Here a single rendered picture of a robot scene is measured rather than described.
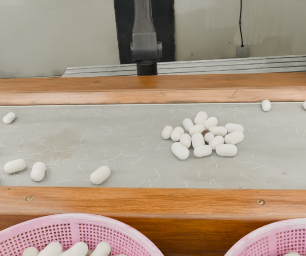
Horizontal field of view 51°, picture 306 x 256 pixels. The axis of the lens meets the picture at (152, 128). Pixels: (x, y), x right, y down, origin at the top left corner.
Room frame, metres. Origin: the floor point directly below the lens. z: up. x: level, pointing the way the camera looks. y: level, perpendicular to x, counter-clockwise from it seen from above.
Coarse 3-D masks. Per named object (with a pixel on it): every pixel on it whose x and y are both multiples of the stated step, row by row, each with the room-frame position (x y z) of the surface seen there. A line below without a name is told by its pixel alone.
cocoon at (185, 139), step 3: (183, 135) 0.47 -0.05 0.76; (186, 135) 0.47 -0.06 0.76; (180, 138) 0.47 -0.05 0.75; (183, 138) 0.46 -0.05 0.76; (186, 138) 0.46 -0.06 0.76; (189, 138) 0.47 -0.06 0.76; (180, 141) 0.46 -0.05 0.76; (183, 141) 0.45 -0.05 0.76; (186, 141) 0.45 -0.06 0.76; (189, 141) 0.46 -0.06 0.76; (183, 144) 0.45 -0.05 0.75; (186, 144) 0.45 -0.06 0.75; (189, 144) 0.45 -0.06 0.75; (186, 147) 0.45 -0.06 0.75
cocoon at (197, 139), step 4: (192, 136) 0.47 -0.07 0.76; (196, 136) 0.46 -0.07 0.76; (200, 136) 0.46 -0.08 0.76; (192, 140) 0.46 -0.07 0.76; (196, 140) 0.45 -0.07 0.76; (200, 140) 0.45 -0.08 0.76; (192, 144) 0.45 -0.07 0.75; (196, 144) 0.45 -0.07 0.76; (200, 144) 0.44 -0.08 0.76; (204, 144) 0.45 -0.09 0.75
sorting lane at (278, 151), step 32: (0, 128) 0.57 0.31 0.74; (32, 128) 0.56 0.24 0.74; (64, 128) 0.56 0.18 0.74; (96, 128) 0.55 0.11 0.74; (128, 128) 0.54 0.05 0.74; (160, 128) 0.53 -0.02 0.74; (256, 128) 0.51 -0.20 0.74; (288, 128) 0.50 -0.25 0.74; (0, 160) 0.46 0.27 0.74; (32, 160) 0.45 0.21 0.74; (64, 160) 0.45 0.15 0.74; (96, 160) 0.44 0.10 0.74; (128, 160) 0.43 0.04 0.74; (160, 160) 0.43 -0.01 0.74; (192, 160) 0.42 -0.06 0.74; (224, 160) 0.42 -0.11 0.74; (256, 160) 0.41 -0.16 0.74; (288, 160) 0.41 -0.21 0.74
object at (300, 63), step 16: (128, 64) 1.12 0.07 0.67; (160, 64) 1.10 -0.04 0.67; (176, 64) 1.09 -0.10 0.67; (192, 64) 1.08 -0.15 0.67; (208, 64) 1.07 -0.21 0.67; (224, 64) 1.06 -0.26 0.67; (240, 64) 1.05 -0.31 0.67; (256, 64) 1.04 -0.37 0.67; (272, 64) 1.03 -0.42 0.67; (288, 64) 1.02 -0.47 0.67; (304, 64) 1.01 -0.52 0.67
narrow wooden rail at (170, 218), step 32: (0, 192) 0.34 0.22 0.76; (32, 192) 0.34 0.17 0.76; (64, 192) 0.34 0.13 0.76; (96, 192) 0.33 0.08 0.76; (128, 192) 0.33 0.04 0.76; (160, 192) 0.32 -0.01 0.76; (192, 192) 0.32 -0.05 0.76; (224, 192) 0.32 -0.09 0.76; (256, 192) 0.31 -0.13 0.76; (288, 192) 0.31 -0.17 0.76; (0, 224) 0.30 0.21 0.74; (64, 224) 0.29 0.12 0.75; (128, 224) 0.29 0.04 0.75; (160, 224) 0.28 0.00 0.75; (192, 224) 0.28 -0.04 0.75; (224, 224) 0.27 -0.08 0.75; (256, 224) 0.27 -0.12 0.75
